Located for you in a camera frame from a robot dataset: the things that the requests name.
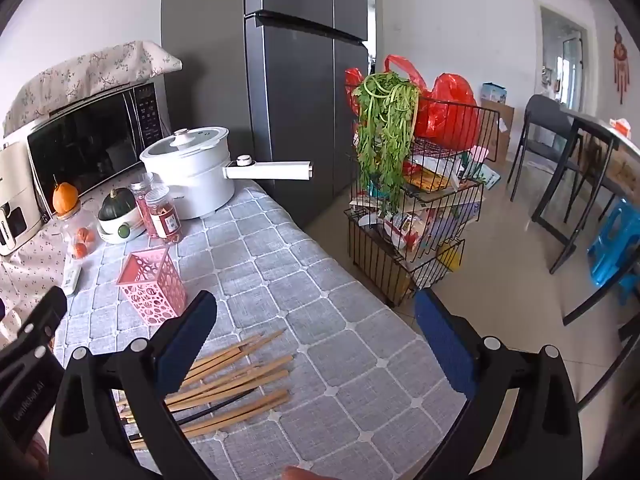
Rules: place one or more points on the black chair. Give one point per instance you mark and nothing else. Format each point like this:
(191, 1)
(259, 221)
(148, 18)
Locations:
(545, 125)

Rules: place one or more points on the brown cardboard box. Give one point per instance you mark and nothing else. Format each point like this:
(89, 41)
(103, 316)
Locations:
(500, 135)

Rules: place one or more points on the black chair frame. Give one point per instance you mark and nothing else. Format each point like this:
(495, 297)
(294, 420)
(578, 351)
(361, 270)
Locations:
(600, 305)

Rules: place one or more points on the black microwave oven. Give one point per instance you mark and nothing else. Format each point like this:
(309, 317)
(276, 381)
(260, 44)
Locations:
(85, 145)

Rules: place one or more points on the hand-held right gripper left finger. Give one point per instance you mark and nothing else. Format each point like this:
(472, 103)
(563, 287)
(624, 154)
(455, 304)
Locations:
(187, 345)

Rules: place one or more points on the red wall ornament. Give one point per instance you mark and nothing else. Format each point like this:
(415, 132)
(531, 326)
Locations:
(621, 55)

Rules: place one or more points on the orange pumpkin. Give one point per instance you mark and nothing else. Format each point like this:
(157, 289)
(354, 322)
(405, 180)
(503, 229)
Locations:
(65, 199)

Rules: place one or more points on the white electric cooking pot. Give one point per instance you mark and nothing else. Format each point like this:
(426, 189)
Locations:
(195, 180)

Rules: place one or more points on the cream air fryer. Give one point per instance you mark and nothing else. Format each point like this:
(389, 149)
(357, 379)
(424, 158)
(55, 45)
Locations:
(17, 195)

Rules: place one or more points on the white framed doorway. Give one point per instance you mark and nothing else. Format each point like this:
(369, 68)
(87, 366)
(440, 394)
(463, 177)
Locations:
(565, 50)

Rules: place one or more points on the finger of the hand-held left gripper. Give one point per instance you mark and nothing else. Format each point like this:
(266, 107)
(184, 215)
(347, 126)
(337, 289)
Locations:
(47, 310)

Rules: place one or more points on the dark grey refrigerator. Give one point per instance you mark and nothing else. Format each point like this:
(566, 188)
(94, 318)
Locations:
(300, 110)

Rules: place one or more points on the blue plastic stool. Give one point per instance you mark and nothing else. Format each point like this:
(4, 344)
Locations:
(612, 245)

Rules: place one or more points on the black dining table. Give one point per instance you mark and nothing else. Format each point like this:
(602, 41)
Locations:
(600, 130)

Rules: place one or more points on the bunch of green herbs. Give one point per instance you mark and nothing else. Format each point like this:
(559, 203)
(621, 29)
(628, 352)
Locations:
(385, 150)

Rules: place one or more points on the pink perforated utensil holder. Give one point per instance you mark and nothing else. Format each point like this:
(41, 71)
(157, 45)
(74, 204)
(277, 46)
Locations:
(150, 285)

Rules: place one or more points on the person's right hand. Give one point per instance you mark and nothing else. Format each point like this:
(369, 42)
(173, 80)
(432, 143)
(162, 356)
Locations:
(300, 473)

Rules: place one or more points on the assorted snack packets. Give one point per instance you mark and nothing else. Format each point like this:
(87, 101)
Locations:
(430, 177)

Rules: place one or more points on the blue and white box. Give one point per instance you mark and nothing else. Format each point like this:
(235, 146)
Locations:
(494, 92)

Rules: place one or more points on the stacked white bowls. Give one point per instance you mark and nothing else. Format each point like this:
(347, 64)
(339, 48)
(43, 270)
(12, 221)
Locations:
(112, 234)

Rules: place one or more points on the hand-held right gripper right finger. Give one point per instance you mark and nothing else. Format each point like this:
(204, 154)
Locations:
(445, 345)

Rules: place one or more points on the small orange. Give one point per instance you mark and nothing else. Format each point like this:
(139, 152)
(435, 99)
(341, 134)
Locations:
(80, 250)
(84, 235)

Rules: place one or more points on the red plastic bag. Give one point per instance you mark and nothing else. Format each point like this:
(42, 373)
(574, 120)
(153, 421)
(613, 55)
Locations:
(355, 85)
(447, 105)

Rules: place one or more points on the dark green pumpkin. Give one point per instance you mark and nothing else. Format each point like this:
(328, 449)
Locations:
(117, 205)

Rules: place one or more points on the orange tissue box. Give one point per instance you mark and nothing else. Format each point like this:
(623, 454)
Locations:
(621, 126)

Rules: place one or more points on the floral microwave cover cloth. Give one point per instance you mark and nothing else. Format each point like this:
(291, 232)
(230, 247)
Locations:
(75, 75)

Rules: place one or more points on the pile of wooden chopsticks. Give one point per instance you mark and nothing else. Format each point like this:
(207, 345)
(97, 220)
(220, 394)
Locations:
(235, 385)

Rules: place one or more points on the red spice jar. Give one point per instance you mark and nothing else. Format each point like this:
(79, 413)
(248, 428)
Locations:
(164, 215)
(140, 205)

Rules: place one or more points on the grey checked tablecloth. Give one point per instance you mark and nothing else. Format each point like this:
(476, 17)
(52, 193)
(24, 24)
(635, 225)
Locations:
(325, 310)

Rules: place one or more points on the clear glass jar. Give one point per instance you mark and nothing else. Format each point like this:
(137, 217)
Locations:
(74, 227)

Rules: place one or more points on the white portable device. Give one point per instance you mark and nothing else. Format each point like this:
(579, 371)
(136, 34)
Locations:
(72, 277)

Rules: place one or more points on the black chopstick with gold band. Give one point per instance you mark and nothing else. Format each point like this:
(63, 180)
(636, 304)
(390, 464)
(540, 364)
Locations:
(210, 410)

